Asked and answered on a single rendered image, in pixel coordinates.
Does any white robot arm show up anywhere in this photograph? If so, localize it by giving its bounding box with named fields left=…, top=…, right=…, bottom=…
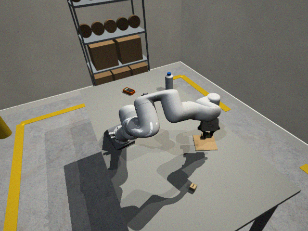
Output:
left=108, top=89, right=221, bottom=144

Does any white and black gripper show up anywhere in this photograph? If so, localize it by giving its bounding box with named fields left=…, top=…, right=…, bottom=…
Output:
left=198, top=117, right=220, bottom=138

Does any white bottle with blue cap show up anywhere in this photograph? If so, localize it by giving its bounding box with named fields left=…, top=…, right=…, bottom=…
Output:
left=165, top=72, right=173, bottom=90

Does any tan flat mat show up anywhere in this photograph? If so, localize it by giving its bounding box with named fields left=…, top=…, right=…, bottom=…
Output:
left=193, top=135, right=218, bottom=151

